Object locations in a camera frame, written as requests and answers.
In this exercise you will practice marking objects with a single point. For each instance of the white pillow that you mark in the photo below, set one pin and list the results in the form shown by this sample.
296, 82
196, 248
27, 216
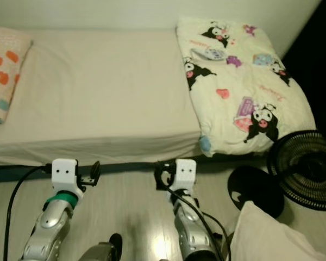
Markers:
266, 239

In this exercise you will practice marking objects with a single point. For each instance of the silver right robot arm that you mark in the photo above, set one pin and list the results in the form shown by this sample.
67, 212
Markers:
190, 228

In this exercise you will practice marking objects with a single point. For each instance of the orange patterned pink pillow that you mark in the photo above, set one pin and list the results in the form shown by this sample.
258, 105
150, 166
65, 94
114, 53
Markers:
5, 70

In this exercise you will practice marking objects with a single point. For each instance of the bed with cream sheet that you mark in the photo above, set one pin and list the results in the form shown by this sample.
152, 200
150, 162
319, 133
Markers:
108, 98

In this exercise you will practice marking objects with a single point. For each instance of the silver robot leg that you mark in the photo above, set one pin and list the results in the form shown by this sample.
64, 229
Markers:
103, 251

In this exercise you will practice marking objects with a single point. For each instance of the cream cartoon print quilt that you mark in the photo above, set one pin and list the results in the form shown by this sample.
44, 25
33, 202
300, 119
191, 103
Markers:
244, 92

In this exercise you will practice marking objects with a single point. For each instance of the black standing fan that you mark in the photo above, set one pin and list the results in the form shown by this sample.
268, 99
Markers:
301, 171

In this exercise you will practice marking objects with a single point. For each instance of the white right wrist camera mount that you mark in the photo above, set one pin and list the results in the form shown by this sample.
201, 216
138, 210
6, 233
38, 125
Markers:
182, 173

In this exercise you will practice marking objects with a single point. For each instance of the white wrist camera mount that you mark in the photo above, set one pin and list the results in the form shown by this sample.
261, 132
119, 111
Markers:
65, 173
182, 173

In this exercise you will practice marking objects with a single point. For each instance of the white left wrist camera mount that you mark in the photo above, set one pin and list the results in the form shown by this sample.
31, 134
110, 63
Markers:
65, 173

